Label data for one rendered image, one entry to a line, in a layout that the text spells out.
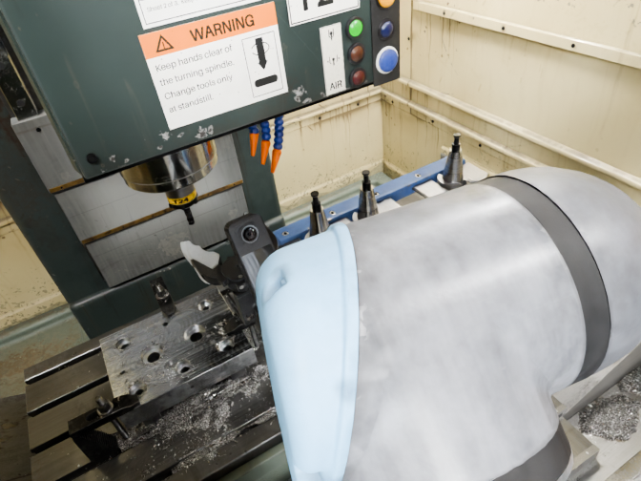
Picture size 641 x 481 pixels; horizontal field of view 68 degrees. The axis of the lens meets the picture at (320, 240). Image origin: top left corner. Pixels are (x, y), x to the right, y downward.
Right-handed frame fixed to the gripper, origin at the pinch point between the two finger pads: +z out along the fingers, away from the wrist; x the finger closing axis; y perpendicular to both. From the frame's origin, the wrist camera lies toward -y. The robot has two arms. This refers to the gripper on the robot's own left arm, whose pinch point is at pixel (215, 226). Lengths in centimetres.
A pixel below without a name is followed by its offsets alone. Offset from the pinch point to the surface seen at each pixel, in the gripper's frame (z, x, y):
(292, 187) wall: 92, 60, 70
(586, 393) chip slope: -36, 66, 65
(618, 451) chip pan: -48, 62, 70
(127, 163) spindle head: -3.5, -8.5, -16.4
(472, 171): 1, 59, 16
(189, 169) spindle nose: 8.1, 0.9, -5.9
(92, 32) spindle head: -3.2, -6.8, -30.4
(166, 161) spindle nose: 8.4, -1.9, -8.3
